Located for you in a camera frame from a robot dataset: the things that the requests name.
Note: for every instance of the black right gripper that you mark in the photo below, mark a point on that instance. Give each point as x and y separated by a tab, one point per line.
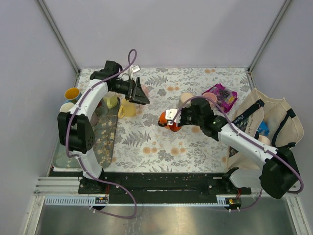
183	110

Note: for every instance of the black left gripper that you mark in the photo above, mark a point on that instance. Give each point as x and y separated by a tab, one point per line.
135	94

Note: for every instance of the orange mug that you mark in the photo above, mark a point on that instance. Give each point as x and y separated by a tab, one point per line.
163	122

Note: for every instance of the light green faceted mug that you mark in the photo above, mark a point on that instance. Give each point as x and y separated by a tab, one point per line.
110	99

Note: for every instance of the blue floral mug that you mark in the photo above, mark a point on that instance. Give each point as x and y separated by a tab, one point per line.
72	95

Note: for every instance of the dark teal mug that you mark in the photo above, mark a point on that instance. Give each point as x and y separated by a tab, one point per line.
66	107

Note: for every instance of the lilac mug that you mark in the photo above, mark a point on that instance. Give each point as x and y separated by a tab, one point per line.
94	119

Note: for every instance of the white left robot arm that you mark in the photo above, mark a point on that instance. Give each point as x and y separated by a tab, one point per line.
75	130

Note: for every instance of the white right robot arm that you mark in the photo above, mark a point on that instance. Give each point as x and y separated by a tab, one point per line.
277	172

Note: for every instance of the light pink ribbed mug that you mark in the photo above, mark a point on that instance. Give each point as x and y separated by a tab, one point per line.
145	89

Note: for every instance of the yellow mug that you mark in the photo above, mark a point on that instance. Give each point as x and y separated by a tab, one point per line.
126	109

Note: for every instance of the cream floral mug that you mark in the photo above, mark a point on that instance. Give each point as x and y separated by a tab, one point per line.
184	97

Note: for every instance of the pink floral mug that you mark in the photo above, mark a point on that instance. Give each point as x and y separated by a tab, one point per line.
213	98

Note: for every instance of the pink mug inside bag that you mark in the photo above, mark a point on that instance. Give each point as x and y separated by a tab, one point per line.
265	140

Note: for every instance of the purple candy bag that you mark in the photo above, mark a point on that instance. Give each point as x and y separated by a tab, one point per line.
225	97

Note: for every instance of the green floral tray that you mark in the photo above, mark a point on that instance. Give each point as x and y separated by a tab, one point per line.
104	131

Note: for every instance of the blue packet inside bag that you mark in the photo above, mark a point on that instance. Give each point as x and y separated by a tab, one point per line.
263	129

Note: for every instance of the cream canvas tote bag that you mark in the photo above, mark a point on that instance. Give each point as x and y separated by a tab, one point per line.
285	128

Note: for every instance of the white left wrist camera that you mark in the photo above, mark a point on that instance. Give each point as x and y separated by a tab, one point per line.
135	68

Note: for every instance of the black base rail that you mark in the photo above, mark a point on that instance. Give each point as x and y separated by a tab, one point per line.
209	183

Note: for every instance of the white cable duct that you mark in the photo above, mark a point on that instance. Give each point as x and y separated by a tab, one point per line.
76	201

